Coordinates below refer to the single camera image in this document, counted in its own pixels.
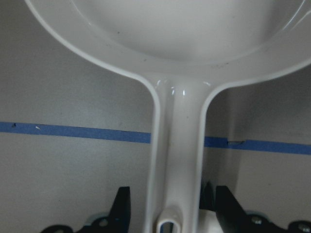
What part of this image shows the beige plastic dustpan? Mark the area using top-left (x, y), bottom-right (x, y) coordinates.
top-left (26, 0), bottom-right (311, 233)

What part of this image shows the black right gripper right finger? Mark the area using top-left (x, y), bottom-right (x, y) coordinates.
top-left (199, 183), bottom-right (311, 233)

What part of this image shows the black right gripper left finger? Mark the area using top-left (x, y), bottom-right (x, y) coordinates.
top-left (43, 186), bottom-right (131, 233)

